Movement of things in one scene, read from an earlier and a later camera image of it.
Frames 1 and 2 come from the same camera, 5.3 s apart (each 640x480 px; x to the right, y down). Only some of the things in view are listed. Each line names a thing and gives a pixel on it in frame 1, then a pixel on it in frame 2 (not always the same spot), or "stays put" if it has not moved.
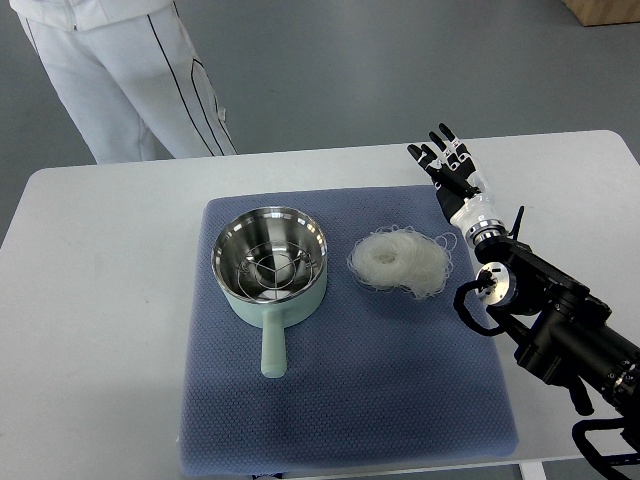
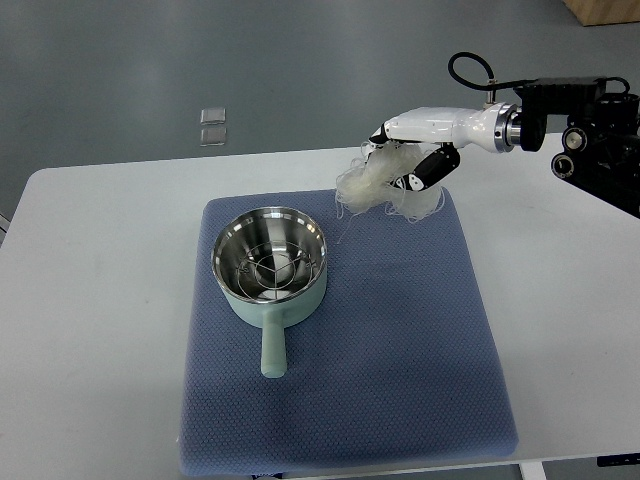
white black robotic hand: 461,192 to 496,128
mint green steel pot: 272,266 stays put
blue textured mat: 369,380 stays put
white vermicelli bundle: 400,257 to 364,184
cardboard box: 603,12 stays put
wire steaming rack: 275,271 stays put
